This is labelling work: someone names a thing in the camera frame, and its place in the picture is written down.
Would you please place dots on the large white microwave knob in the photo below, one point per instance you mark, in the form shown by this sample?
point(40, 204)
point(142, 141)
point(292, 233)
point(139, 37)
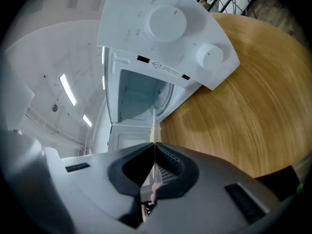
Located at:
point(167, 23)

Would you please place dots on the white microwave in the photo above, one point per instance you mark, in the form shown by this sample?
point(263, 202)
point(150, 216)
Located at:
point(136, 64)

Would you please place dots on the long ceiling light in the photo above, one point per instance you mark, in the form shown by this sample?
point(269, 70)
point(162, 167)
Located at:
point(103, 55)
point(103, 82)
point(87, 121)
point(68, 89)

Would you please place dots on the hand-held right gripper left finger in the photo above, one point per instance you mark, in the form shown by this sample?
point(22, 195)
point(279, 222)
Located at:
point(97, 179)

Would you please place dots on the small white microwave knob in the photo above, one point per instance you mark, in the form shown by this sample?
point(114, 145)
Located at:
point(209, 57)

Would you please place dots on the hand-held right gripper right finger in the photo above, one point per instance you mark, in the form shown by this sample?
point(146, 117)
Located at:
point(207, 199)

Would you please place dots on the round ceiling detector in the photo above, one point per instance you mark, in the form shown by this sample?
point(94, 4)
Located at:
point(54, 107)

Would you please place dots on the glass microwave turntable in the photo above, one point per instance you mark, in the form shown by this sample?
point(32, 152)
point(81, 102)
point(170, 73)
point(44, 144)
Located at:
point(162, 96)

